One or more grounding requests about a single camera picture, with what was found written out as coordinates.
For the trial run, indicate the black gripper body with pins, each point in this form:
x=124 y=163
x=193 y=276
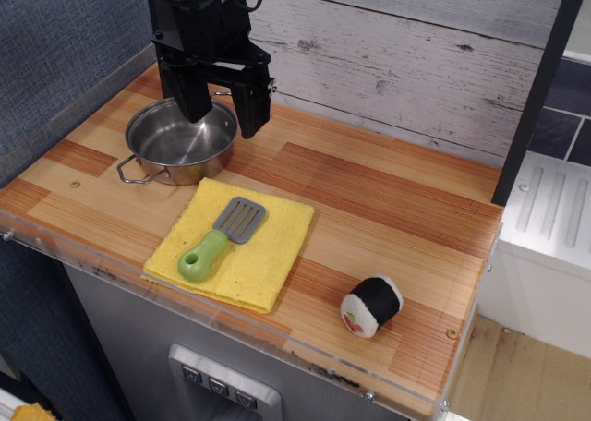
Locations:
x=213 y=36

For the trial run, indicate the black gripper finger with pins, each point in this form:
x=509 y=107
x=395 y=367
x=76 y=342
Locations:
x=190 y=91
x=252 y=102

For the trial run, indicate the green handled grey spatula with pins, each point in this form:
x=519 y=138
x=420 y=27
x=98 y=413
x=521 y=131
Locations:
x=237 y=223

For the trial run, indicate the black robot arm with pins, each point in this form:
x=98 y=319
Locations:
x=204 y=42

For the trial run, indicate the yellow cloth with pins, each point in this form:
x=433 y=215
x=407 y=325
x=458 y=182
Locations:
x=250 y=275

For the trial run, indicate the stainless steel pot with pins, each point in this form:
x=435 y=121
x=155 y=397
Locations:
x=167 y=148

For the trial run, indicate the plush sushi roll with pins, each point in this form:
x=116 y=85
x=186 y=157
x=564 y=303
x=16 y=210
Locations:
x=370 y=305

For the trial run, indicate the clear acrylic edge guard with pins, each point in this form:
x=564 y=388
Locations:
x=435 y=256

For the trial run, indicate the grey dispenser button panel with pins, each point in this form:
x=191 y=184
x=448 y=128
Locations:
x=209 y=390

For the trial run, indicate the white ribbed appliance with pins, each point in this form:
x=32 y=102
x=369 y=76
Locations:
x=538 y=277

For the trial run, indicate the yellow object bottom left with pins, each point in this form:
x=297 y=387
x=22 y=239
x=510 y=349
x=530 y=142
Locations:
x=32 y=412

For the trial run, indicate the black left frame post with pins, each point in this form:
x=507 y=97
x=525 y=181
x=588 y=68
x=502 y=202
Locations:
x=154 y=27

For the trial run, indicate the black frame post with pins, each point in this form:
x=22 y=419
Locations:
x=559 y=36
x=154 y=27

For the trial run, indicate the black right frame post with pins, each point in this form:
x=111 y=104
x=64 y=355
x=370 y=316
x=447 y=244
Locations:
x=559 y=36

